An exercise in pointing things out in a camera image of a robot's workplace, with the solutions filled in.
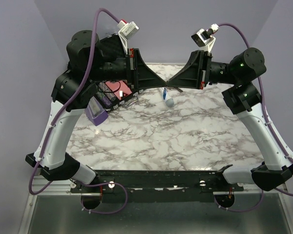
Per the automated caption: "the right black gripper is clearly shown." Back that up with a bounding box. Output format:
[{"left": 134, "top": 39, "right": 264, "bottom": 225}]
[{"left": 167, "top": 50, "right": 239, "bottom": 90}]

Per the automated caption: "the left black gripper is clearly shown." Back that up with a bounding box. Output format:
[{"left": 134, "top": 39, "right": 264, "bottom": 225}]
[{"left": 87, "top": 47, "right": 167, "bottom": 89}]

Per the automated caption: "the blue key tag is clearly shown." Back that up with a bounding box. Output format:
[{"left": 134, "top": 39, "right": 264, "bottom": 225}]
[{"left": 162, "top": 88, "right": 167, "bottom": 101}]

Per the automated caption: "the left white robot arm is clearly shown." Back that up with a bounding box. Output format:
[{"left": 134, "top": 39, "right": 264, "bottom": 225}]
[{"left": 25, "top": 30, "right": 166, "bottom": 193}]

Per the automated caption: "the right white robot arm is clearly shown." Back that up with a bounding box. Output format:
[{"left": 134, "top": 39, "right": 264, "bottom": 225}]
[{"left": 167, "top": 47, "right": 293, "bottom": 191}]

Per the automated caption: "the white microphone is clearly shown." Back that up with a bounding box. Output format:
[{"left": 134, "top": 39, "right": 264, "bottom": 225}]
[{"left": 158, "top": 87, "right": 174, "bottom": 108}]

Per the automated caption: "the black poker chip case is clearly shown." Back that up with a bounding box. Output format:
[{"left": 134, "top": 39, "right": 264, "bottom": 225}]
[{"left": 95, "top": 34, "right": 144, "bottom": 113}]

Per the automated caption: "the purple metronome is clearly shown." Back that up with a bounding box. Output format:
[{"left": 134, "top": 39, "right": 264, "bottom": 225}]
[{"left": 85, "top": 97, "right": 108, "bottom": 126}]

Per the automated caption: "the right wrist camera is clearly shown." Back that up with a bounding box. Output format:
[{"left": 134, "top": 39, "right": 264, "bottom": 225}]
[{"left": 191, "top": 24, "right": 219, "bottom": 53}]

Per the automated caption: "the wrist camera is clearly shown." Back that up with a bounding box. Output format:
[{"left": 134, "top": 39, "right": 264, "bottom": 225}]
[
  {"left": 191, "top": 24, "right": 219, "bottom": 53},
  {"left": 117, "top": 19, "right": 140, "bottom": 54}
]

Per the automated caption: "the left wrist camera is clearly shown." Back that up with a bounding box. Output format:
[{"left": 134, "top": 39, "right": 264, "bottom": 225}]
[{"left": 117, "top": 19, "right": 140, "bottom": 54}]

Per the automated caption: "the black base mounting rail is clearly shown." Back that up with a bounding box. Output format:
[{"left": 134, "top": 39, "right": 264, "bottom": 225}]
[{"left": 70, "top": 170, "right": 244, "bottom": 203}]

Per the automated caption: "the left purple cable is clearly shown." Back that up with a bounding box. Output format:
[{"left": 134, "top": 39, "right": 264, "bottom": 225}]
[{"left": 29, "top": 8, "right": 124, "bottom": 195}]

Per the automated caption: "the aluminium frame profile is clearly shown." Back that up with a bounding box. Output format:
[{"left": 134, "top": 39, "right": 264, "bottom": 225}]
[{"left": 18, "top": 170, "right": 75, "bottom": 234}]

